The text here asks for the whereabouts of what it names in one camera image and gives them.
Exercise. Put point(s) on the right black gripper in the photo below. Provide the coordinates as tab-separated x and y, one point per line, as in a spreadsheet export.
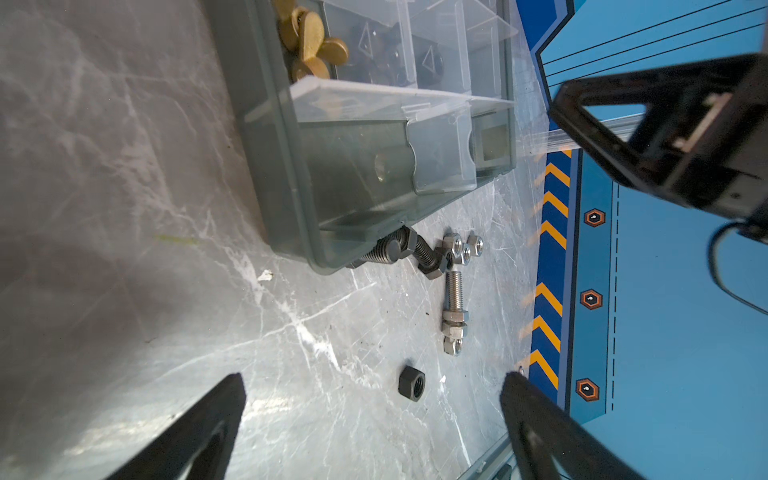
702	140

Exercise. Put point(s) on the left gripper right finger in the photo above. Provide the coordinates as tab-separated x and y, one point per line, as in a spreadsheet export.
547	443

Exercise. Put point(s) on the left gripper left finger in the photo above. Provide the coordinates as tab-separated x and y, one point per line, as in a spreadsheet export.
199	444

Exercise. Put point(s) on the black wing nut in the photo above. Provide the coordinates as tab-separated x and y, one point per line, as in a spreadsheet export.
377	56
429	63

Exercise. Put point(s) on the black hex nut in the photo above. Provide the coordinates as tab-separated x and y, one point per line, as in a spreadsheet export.
411	383

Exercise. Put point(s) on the silver hex bolt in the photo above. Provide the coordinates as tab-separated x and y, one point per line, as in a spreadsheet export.
454	316

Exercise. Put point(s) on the black bolt near box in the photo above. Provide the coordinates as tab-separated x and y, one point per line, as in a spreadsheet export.
388	250

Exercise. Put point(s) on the grey plastic organizer box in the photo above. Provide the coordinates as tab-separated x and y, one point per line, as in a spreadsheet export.
336	164

